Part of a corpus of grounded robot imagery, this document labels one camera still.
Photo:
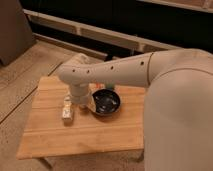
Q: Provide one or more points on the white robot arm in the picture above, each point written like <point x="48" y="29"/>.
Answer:
<point x="178" y="106"/>

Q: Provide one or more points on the orange object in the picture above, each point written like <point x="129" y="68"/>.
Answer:
<point x="97" y="86"/>

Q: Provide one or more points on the black bowl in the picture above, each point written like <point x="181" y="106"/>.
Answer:
<point x="106" y="102"/>

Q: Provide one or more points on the white cup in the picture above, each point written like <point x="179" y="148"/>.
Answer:
<point x="89" y="105"/>

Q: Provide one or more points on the wooden table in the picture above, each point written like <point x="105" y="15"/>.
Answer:
<point x="46" y="135"/>

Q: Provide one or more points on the grey cabinet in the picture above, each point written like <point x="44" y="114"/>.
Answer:
<point x="16" y="36"/>

